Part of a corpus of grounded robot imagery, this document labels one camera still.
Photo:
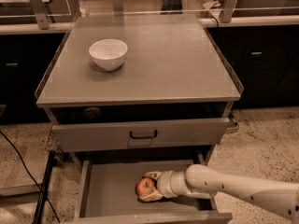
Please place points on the red apple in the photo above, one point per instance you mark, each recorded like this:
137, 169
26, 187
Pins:
144, 186

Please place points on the clear acrylic barrier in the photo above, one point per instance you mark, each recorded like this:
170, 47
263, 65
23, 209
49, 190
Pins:
43, 14

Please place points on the grey drawer cabinet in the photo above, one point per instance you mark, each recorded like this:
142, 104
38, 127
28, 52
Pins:
172, 70

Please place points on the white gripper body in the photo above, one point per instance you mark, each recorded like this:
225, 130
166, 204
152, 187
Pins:
163, 184

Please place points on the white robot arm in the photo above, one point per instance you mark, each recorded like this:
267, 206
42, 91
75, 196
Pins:
199, 181

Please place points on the black low cabinets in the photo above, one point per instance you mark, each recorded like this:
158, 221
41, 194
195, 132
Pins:
265, 58

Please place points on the black drawer handle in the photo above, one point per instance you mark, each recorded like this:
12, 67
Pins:
142, 137

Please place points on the open grey middle drawer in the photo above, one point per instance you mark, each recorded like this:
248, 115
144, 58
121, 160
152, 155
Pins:
107, 196

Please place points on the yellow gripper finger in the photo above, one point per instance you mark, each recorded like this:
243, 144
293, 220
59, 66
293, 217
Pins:
153, 175
152, 195

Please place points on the white ceramic bowl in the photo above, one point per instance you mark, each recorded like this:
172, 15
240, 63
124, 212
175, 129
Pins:
108, 54

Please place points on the grey top drawer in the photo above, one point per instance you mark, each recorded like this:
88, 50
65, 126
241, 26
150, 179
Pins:
115, 135

